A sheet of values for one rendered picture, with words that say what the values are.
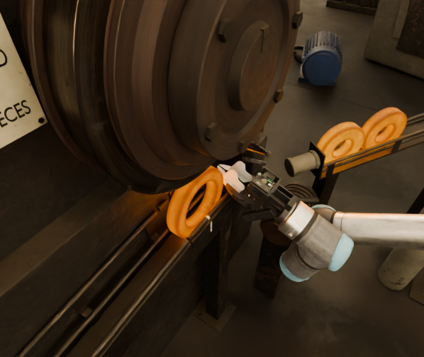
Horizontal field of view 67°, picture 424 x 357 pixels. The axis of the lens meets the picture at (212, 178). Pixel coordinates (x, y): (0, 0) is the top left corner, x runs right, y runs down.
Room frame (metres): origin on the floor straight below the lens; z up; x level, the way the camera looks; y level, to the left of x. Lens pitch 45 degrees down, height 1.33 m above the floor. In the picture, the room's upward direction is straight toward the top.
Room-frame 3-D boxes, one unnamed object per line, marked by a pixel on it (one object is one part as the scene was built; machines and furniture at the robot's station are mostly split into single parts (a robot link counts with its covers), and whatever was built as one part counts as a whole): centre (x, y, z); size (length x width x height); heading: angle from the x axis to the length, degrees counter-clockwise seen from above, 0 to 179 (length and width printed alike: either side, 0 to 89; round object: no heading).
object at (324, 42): (2.58, -0.90, 0.17); 0.57 x 0.31 x 0.34; 165
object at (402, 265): (0.70, -0.80, 0.26); 0.12 x 0.12 x 0.52
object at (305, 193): (0.69, -0.27, 0.27); 0.22 x 0.13 x 0.53; 145
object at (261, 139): (0.70, -0.09, 0.68); 0.11 x 0.08 x 0.24; 55
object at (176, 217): (0.50, 0.04, 0.75); 0.18 x 0.03 x 0.18; 144
